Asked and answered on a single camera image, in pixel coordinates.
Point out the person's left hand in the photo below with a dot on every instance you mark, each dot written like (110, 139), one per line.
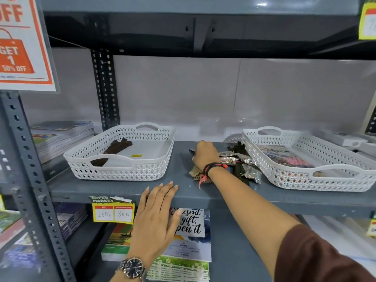
(151, 223)

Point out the person's right hand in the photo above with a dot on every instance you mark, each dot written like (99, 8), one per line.
(207, 155)

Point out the person's right fingers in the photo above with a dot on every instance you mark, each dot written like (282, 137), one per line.
(198, 151)

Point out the person's left thumb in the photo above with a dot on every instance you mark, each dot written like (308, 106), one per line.
(175, 221)

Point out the person's left little finger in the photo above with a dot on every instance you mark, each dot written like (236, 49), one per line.
(143, 201)

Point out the person's left middle finger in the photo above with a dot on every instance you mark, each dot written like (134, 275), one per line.
(166, 195)

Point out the person's left forearm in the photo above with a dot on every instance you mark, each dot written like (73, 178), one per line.
(129, 274)

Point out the person's right forearm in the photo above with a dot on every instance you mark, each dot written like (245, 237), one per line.
(249, 202)

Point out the white perforated plastic basket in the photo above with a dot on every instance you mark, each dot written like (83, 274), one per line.
(147, 170)
(296, 179)

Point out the clear packet of beads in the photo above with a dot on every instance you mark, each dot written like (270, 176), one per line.
(252, 173)
(228, 159)

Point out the yellow price tag with green top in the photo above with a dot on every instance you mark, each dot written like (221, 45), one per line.
(113, 212)

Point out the grey metal shelf rack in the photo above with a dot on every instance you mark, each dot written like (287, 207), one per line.
(205, 192)

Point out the green landscape cover book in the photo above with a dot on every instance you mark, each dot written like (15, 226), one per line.
(117, 242)

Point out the book with white fence cover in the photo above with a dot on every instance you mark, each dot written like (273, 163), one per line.
(179, 270)

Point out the bundle of brown zippers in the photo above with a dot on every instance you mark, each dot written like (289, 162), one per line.
(114, 149)

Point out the silver wristwatch with dark dial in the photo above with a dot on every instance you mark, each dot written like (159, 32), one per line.
(132, 267)

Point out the stack of dark blue booklets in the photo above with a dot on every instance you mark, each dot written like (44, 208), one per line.
(69, 217)

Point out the pile of colourful bead packets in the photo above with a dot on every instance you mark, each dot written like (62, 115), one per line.
(286, 158)

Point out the stack of glossy booklets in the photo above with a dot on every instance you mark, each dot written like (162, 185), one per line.
(58, 138)

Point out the stack of colourful books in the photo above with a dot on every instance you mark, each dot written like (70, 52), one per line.
(10, 226)

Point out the white flat boxes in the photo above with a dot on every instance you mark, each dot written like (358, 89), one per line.
(346, 139)

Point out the brown sleeve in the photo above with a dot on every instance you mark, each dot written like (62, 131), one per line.
(320, 258)

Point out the yellow shelf price tag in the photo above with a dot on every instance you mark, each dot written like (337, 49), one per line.
(372, 227)
(367, 21)

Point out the orange and white sale sign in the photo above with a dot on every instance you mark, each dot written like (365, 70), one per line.
(20, 49)

